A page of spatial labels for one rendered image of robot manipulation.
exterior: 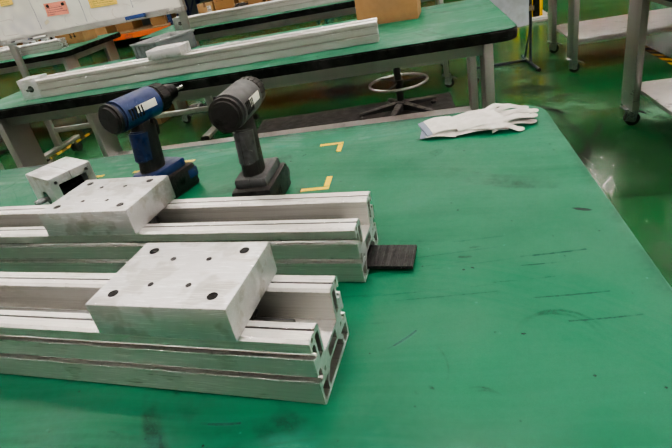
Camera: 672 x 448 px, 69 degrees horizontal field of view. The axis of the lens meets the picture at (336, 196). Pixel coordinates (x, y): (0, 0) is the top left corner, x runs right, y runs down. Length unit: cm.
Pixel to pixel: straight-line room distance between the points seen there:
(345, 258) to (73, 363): 34
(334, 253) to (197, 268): 18
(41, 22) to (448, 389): 401
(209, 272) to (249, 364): 10
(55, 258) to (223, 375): 44
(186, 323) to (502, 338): 32
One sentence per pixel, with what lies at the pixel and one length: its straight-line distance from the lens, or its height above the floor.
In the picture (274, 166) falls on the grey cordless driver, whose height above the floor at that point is 84.
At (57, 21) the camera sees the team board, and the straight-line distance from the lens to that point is 419.
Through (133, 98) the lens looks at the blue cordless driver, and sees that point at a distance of 100.
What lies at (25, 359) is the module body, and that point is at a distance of 71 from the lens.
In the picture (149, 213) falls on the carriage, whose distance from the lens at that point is 78.
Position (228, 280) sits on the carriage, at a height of 90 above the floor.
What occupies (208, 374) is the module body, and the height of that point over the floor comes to 81.
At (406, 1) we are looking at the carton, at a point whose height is 86.
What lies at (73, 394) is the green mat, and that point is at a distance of 67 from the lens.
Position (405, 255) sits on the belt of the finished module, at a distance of 68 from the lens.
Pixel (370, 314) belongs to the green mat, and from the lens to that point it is 61.
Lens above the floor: 118
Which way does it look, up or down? 27 degrees down
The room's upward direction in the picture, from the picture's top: 12 degrees counter-clockwise
